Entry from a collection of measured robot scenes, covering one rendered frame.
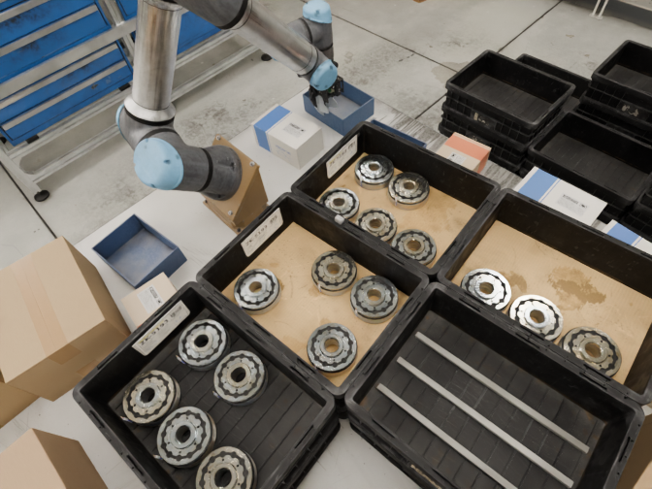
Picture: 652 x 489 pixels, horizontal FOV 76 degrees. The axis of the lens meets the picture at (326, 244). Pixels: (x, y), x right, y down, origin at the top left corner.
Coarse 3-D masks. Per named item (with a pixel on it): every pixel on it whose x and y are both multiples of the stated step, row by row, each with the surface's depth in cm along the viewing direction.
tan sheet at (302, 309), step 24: (288, 240) 104; (312, 240) 103; (264, 264) 101; (288, 264) 100; (288, 288) 96; (312, 288) 96; (288, 312) 93; (312, 312) 93; (336, 312) 92; (288, 336) 90; (360, 336) 89; (336, 384) 84
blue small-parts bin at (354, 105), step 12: (348, 84) 146; (336, 96) 152; (348, 96) 150; (360, 96) 145; (372, 96) 141; (312, 108) 145; (336, 108) 149; (348, 108) 148; (360, 108) 138; (372, 108) 143; (324, 120) 144; (336, 120) 139; (348, 120) 138; (360, 120) 143
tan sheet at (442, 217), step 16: (352, 176) 114; (368, 192) 110; (384, 192) 110; (432, 192) 108; (368, 208) 107; (384, 208) 107; (432, 208) 106; (448, 208) 105; (464, 208) 105; (400, 224) 104; (416, 224) 103; (432, 224) 103; (448, 224) 103; (464, 224) 102; (448, 240) 100
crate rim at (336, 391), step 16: (288, 192) 99; (272, 208) 97; (256, 224) 95; (336, 224) 93; (240, 240) 93; (368, 240) 90; (384, 256) 88; (416, 272) 85; (208, 288) 87; (416, 288) 83; (224, 304) 84; (400, 320) 80; (272, 336) 80; (384, 336) 78; (288, 352) 78; (368, 352) 77; (304, 368) 76; (320, 384) 74
